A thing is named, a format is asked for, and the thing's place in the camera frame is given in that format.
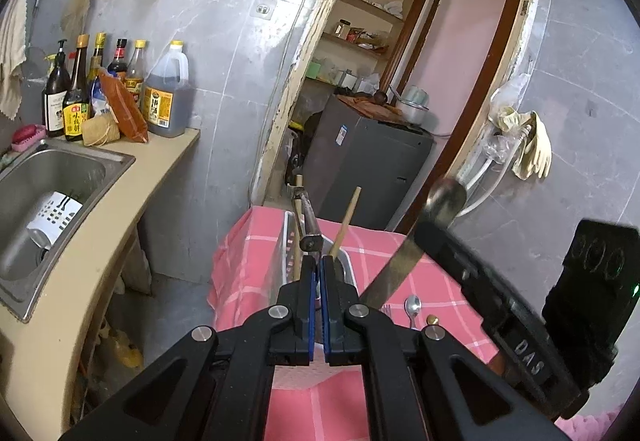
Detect metal pot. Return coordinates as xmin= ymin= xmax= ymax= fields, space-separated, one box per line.
xmin=395 ymin=86 xmax=431 ymax=126

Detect white cable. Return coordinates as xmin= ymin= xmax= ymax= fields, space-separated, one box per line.
xmin=260 ymin=0 xmax=307 ymax=202

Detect cream rubber gloves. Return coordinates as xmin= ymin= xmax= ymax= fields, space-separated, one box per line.
xmin=490 ymin=106 xmax=552 ymax=181

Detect white slotted spatula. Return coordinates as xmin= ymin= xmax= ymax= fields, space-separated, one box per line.
xmin=25 ymin=191 xmax=83 ymax=247

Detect beige hanging cloth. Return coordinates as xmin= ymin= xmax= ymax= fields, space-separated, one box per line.
xmin=60 ymin=0 xmax=96 ymax=42

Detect wooden shelf unit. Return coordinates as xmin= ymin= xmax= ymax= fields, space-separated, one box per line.
xmin=300 ymin=0 xmax=433 ymax=92

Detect tall dark sauce bottle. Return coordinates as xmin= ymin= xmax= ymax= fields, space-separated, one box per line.
xmin=86 ymin=32 xmax=108 ymax=87

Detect beige tied bundle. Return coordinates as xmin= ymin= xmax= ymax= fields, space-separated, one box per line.
xmin=81 ymin=114 xmax=122 ymax=147

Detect blue white packet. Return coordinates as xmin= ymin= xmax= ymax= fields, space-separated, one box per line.
xmin=90 ymin=81 xmax=118 ymax=119

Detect yellow plastic bag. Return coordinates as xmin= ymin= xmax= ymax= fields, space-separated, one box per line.
xmin=100 ymin=326 xmax=143 ymax=369

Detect large brown liquid jug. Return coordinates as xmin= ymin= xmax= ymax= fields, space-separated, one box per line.
xmin=142 ymin=40 xmax=192 ymax=138

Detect large metal spoon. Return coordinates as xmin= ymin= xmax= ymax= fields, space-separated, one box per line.
xmin=359 ymin=178 xmax=469 ymax=306

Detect soy sauce bottle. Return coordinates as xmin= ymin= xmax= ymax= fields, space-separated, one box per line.
xmin=62 ymin=34 xmax=92 ymax=142

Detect brown cutting board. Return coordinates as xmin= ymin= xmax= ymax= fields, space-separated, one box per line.
xmin=335 ymin=91 xmax=406 ymax=124

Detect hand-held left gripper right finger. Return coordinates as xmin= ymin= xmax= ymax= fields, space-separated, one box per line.
xmin=321 ymin=255 xmax=571 ymax=441

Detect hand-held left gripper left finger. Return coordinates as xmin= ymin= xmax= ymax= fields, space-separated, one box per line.
xmin=60 ymin=255 xmax=321 ymax=441

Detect white hanging towel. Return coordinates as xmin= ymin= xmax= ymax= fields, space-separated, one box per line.
xmin=0 ymin=0 xmax=33 ymax=122

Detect white hose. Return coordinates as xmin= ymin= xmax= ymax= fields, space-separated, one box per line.
xmin=457 ymin=126 xmax=533 ymax=217

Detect beige kitchen counter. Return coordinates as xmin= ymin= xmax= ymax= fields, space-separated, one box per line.
xmin=0 ymin=126 xmax=201 ymax=441

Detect orange packet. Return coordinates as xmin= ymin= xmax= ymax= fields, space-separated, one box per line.
xmin=97 ymin=68 xmax=150 ymax=143

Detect wooden door frame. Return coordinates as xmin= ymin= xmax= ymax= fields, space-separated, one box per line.
xmin=248 ymin=0 xmax=543 ymax=242

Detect pink soap dish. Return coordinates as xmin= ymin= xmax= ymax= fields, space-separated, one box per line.
xmin=11 ymin=124 xmax=48 ymax=153

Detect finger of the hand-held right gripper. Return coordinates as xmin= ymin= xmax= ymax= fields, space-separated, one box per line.
xmin=414 ymin=218 xmax=508 ymax=327

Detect black bag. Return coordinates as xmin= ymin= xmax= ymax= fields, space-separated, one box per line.
xmin=285 ymin=111 xmax=321 ymax=187

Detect white perforated utensil holder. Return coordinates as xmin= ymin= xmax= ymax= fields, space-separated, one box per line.
xmin=281 ymin=210 xmax=360 ymax=302

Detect pink checked tablecloth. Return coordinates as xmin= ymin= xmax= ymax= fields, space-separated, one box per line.
xmin=207 ymin=206 xmax=501 ymax=441

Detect red-capped dark bottle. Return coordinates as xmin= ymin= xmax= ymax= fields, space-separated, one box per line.
xmin=106 ymin=38 xmax=128 ymax=82

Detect stainless steel sink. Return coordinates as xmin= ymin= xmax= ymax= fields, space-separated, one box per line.
xmin=0 ymin=141 xmax=137 ymax=322

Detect clear hanging plastic bag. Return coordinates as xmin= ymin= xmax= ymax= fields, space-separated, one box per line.
xmin=482 ymin=71 xmax=531 ymax=162

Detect yellow-capped sauce bottle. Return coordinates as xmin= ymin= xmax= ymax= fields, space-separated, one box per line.
xmin=125 ymin=40 xmax=147 ymax=109

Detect grey cabinet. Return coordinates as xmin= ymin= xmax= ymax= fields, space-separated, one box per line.
xmin=302 ymin=94 xmax=435 ymax=234

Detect metal peeler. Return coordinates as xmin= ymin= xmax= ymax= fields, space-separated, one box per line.
xmin=292 ymin=186 xmax=323 ymax=254

